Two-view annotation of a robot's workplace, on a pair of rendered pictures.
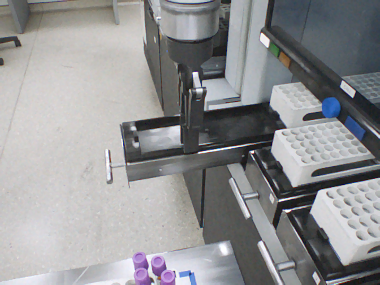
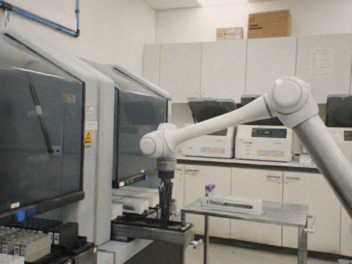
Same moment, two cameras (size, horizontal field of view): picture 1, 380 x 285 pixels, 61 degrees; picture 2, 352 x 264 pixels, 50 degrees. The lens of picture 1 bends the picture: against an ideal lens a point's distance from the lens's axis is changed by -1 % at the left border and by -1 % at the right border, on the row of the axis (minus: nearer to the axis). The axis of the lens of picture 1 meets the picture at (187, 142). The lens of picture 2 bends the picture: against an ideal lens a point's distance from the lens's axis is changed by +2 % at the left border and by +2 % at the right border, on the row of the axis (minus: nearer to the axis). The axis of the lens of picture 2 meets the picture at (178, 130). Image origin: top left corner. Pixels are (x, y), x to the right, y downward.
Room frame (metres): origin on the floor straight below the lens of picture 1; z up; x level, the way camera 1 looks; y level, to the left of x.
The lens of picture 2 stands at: (1.88, 0.95, 1.26)
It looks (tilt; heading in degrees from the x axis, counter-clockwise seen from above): 1 degrees down; 213
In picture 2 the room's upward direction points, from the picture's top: 2 degrees clockwise
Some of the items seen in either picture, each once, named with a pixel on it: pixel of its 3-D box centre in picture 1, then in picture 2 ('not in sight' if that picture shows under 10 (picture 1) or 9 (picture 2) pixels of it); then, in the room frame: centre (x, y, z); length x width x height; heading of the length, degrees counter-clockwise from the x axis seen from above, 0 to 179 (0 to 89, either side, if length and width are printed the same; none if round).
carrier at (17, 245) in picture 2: not in sight; (30, 247); (1.13, -0.08, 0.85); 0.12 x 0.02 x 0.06; 14
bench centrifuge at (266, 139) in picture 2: not in sight; (265, 127); (-2.03, -0.45, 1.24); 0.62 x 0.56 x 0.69; 14
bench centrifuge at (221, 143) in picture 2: not in sight; (213, 127); (-1.89, -1.02, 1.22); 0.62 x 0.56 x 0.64; 12
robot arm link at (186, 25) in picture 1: (189, 15); (166, 163); (0.50, 0.00, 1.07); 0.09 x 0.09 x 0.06
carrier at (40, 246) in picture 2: not in sight; (36, 248); (1.13, -0.06, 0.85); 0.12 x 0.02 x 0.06; 14
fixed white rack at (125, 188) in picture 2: not in sight; (143, 194); (0.17, -0.39, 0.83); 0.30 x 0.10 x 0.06; 104
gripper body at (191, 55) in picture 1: (189, 59); (166, 179); (0.50, 0.00, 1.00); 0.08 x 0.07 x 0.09; 14
